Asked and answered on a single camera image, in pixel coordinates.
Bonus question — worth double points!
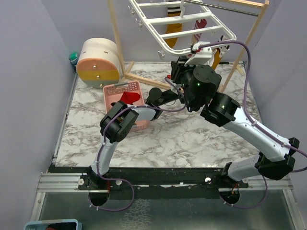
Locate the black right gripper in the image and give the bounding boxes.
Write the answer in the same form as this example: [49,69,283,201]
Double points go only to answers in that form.
[169,56,203,109]

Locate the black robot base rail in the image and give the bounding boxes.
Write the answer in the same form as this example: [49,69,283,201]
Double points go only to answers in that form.
[48,165,248,200]

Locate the pink perforated plastic basket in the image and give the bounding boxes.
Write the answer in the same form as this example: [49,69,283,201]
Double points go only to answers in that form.
[103,80,149,132]

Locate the mustard sock striped cuff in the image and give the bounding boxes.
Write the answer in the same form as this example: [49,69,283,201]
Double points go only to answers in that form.
[165,6,182,48]

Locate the wooden clothes rack frame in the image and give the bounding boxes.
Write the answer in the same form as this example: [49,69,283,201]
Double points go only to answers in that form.
[107,0,270,94]

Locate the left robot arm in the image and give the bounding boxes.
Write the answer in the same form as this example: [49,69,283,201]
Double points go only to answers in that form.
[87,88,185,189]

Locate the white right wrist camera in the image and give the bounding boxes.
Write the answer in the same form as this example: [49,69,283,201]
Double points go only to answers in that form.
[184,42,214,67]

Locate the red sock white pattern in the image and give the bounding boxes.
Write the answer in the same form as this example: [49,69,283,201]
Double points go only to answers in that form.
[120,92,141,104]

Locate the white plastic clip hanger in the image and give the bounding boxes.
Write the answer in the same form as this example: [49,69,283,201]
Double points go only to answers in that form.
[128,0,236,59]

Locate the blue storage bin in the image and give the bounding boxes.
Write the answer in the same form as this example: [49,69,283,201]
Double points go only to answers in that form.
[24,219,83,230]

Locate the maroon cream striped sock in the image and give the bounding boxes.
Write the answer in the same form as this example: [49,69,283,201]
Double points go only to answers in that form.
[190,18,207,46]

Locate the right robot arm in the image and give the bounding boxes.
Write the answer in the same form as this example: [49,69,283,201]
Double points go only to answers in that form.
[171,57,299,187]

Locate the round pastel drawer cabinet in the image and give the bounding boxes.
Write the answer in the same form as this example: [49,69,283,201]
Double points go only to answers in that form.
[76,38,120,89]

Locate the mustard yellow sock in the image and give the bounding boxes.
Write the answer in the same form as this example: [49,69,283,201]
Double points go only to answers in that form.
[212,48,221,69]

